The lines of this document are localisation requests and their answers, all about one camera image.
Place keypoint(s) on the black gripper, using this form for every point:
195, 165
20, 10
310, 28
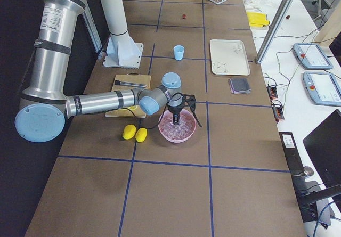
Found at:
175, 111

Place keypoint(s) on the clear ice cubes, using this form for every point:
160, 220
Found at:
186, 129

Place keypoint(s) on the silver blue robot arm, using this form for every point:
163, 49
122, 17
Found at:
44, 108

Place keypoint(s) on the light blue paper cup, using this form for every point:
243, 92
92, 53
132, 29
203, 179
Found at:
178, 52

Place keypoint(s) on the pink bowl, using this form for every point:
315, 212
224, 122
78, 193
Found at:
177, 138

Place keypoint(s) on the yellow lemon near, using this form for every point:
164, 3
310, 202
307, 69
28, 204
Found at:
141, 134

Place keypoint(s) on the yellow lemon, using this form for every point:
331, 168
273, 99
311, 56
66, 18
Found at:
141, 134
129, 132

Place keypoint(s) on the yellow lemon far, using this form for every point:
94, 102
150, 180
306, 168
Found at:
129, 132

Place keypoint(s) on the wooden cutting board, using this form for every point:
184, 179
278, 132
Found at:
126, 112

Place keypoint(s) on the folded grey cloth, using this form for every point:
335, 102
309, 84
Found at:
239, 86

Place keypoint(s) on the cream bear serving tray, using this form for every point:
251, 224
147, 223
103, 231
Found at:
228, 57

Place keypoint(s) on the orange black connector box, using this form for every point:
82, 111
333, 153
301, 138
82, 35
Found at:
272, 92

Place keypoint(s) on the black power strip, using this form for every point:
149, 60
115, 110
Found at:
291, 153

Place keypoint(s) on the yellow cloth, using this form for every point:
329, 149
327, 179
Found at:
257, 19

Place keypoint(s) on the black monitor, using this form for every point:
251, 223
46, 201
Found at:
323, 148

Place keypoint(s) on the teach pendant far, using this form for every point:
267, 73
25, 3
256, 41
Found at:
312, 57

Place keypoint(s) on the teach pendant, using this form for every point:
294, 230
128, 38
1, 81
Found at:
322, 88
312, 57

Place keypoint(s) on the teach pendant near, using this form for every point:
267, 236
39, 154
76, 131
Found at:
322, 88

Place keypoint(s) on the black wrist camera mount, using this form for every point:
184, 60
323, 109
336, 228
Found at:
188, 101

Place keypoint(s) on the steel knife handle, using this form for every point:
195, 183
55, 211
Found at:
125, 83

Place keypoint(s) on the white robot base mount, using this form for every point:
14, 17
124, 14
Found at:
123, 55

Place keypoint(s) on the white pedestal column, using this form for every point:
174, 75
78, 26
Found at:
115, 16

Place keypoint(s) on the aluminium frame post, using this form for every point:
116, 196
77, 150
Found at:
273, 28

